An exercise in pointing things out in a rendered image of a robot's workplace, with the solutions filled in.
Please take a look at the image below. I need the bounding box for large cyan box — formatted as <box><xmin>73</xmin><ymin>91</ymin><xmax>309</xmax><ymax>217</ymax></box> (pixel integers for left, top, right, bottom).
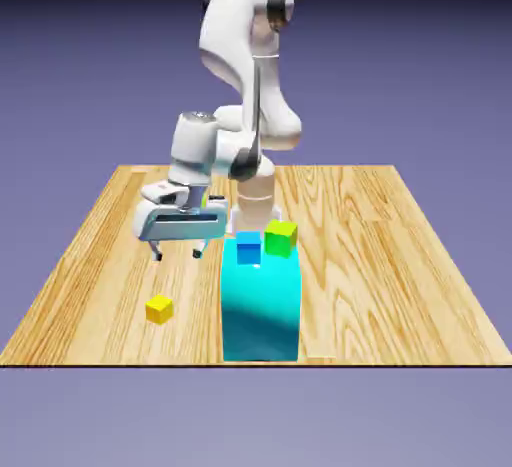
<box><xmin>221</xmin><ymin>234</ymin><xmax>302</xmax><ymax>363</ymax></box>

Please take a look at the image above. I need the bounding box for small blue cube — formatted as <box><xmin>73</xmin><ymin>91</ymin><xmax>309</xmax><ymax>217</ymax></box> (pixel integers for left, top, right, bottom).
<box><xmin>235</xmin><ymin>230</ymin><xmax>263</xmax><ymax>266</ymax></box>

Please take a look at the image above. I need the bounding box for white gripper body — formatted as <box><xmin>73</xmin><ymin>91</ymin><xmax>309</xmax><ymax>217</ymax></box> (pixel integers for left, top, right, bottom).
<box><xmin>132</xmin><ymin>197</ymin><xmax>230</xmax><ymax>243</ymax></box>

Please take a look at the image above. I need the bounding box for small green cube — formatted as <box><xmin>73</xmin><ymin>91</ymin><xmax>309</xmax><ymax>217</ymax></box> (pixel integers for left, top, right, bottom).
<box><xmin>263</xmin><ymin>218</ymin><xmax>299</xmax><ymax>259</ymax></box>

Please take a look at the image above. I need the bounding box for small yellow cube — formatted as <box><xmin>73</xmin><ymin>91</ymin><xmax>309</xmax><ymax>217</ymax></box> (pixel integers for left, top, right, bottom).
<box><xmin>144</xmin><ymin>294</ymin><xmax>175</xmax><ymax>326</ymax></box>

